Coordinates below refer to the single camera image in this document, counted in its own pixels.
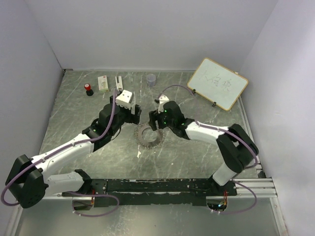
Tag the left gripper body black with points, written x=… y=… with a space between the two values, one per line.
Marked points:
x=124 y=114

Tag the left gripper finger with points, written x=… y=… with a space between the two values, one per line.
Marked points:
x=135 y=118
x=136 y=109

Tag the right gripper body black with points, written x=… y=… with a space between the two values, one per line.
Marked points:
x=164 y=122

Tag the metal disc keyring holder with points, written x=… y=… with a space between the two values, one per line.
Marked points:
x=146 y=137

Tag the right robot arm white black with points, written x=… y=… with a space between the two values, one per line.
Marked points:
x=238 y=150

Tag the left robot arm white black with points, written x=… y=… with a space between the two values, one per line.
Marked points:
x=31 y=179

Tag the white small stapler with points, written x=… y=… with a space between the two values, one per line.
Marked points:
x=119 y=83

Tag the clear jar of paperclips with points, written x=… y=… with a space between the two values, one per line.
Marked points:
x=151 y=80

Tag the green white staples box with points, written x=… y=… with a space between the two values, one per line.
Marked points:
x=103 y=83

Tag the red black stamp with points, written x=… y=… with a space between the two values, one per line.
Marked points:
x=88 y=89

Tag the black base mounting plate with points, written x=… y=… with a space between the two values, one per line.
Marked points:
x=138 y=192

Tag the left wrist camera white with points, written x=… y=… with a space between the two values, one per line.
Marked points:
x=124 y=99

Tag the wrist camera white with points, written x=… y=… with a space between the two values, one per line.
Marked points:
x=124 y=99
x=161 y=101

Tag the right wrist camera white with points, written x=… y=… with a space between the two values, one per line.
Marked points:
x=161 y=101

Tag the whiteboard with yellow frame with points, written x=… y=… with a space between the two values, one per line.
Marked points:
x=217 y=84

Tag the aluminium rail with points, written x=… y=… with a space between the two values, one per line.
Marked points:
x=262 y=187

